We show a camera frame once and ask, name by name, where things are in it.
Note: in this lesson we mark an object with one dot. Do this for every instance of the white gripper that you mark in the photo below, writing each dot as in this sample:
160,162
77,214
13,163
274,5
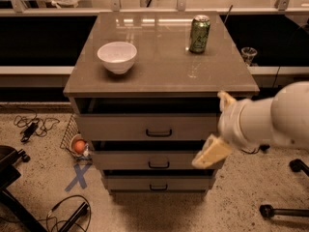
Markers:
229,122

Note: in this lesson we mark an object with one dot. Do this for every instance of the grey top drawer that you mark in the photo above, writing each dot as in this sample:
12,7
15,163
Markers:
146,127

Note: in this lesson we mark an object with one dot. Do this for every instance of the grey drawer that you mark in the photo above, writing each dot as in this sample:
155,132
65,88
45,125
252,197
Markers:
138,183
143,160
146,127

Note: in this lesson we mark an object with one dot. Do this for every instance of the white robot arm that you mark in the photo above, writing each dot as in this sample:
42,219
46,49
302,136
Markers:
280,121

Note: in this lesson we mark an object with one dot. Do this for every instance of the grey drawer cabinet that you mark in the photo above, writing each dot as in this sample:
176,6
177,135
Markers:
166,79

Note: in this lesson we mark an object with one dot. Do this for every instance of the grey bottom drawer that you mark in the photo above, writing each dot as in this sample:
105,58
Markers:
138,183

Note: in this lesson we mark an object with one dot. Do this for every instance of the grey middle drawer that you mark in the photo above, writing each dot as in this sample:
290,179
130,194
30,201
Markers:
143,160

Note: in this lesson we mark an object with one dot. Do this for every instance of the clear glass cup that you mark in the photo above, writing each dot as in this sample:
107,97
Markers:
248,54

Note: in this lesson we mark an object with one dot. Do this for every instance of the black chair base right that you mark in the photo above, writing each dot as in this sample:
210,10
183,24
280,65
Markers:
267,211

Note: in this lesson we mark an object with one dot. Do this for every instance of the black chair base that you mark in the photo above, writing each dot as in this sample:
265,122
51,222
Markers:
8,174
267,211

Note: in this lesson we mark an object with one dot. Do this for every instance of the green soda can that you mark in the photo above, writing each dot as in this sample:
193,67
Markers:
200,28

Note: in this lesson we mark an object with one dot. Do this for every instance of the white ceramic bowl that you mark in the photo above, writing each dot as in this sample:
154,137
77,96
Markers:
117,57

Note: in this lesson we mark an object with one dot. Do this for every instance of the orange ball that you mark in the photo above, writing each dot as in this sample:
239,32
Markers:
79,146

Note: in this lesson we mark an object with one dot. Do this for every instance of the blue tape cross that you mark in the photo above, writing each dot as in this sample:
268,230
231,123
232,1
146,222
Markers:
79,178

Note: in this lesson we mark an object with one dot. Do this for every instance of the black stand bottom left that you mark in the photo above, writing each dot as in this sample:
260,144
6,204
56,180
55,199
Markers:
80,211

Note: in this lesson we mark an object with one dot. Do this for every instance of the black chair base left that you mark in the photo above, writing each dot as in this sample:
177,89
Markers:
8,174

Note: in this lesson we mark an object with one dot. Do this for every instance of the wire mesh basket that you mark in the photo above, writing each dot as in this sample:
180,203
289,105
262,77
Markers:
70,137

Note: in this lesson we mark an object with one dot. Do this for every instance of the black power adapter with cable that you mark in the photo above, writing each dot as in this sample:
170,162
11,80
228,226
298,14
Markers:
31,124

